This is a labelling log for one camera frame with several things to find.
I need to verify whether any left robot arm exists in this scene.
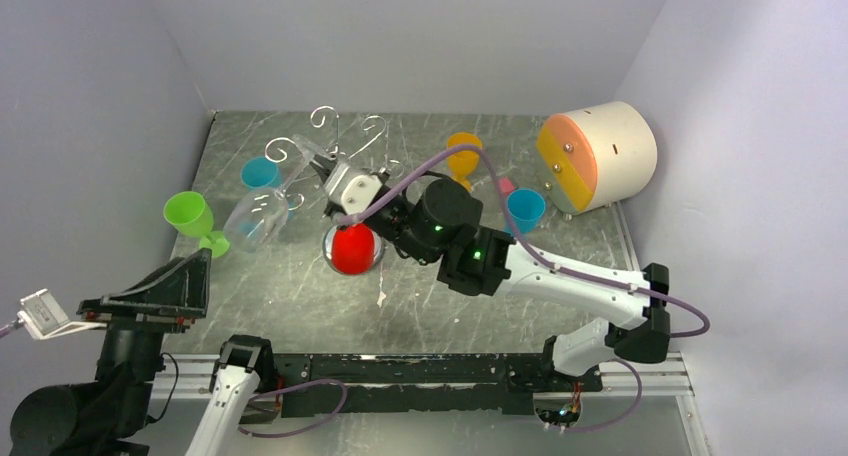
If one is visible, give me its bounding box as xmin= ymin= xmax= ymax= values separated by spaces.
xmin=1 ymin=249 xmax=282 ymax=455

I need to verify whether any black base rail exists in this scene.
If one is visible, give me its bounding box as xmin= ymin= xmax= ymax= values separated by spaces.
xmin=258 ymin=353 xmax=603 ymax=418

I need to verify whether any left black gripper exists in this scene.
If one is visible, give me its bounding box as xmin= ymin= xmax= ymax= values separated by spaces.
xmin=78 ymin=244 xmax=211 ymax=432

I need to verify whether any pink small block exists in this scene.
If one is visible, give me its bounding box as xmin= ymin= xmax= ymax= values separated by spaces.
xmin=498 ymin=177 xmax=517 ymax=196

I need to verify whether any green plastic wine glass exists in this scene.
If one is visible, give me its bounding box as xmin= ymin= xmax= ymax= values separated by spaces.
xmin=163 ymin=191 xmax=230 ymax=258

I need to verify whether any red plastic wine glass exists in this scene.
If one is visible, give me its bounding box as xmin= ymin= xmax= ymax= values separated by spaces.
xmin=330 ymin=224 xmax=375 ymax=275

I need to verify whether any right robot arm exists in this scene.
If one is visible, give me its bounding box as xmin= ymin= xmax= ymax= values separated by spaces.
xmin=309 ymin=155 xmax=671 ymax=390

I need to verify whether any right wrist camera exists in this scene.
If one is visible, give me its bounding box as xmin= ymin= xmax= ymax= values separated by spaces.
xmin=324 ymin=161 xmax=383 ymax=215

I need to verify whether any cream cylinder with orange face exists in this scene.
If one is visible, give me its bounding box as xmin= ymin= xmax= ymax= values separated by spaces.
xmin=535 ymin=101 xmax=658 ymax=215

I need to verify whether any blue plastic wine glass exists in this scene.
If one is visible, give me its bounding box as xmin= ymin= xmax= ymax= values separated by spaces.
xmin=239 ymin=157 xmax=296 ymax=237
xmin=506 ymin=188 xmax=547 ymax=234

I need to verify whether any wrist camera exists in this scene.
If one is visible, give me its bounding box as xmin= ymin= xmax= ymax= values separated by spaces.
xmin=324 ymin=161 xmax=383 ymax=215
xmin=17 ymin=289 xmax=87 ymax=341

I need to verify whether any chrome wine glass rack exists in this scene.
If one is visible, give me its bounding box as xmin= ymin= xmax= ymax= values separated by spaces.
xmin=264 ymin=105 xmax=407 ymax=277

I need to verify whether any orange plastic wine glass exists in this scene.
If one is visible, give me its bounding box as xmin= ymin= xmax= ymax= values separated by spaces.
xmin=446 ymin=132 xmax=483 ymax=192

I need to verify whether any clear wine glass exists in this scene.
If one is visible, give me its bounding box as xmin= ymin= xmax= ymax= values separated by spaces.
xmin=223 ymin=134 xmax=333 ymax=252

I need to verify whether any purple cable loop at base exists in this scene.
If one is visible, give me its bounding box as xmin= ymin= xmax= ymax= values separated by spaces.
xmin=237 ymin=378 xmax=348 ymax=440

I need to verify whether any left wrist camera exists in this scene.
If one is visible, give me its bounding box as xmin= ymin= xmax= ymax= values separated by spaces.
xmin=17 ymin=289 xmax=87 ymax=341

